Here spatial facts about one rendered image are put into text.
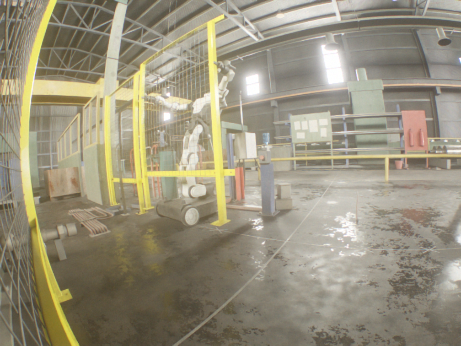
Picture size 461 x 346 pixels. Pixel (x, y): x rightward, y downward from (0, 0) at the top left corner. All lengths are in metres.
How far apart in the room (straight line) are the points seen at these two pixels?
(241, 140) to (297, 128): 4.79
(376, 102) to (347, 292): 9.23
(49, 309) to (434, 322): 1.13
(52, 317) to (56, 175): 4.72
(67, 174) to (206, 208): 3.76
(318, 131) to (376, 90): 4.01
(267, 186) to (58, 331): 1.99
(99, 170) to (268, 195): 2.69
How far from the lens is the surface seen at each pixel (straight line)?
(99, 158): 3.60
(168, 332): 0.86
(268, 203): 2.12
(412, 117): 7.64
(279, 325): 0.85
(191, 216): 1.94
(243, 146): 2.87
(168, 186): 3.25
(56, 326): 0.40
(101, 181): 3.60
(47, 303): 0.47
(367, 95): 9.89
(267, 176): 2.06
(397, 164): 7.22
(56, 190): 5.07
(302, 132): 7.44
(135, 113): 2.65
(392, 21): 5.37
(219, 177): 1.58
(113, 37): 4.54
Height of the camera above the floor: 0.63
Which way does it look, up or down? 5 degrees down
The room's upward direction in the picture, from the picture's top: 4 degrees counter-clockwise
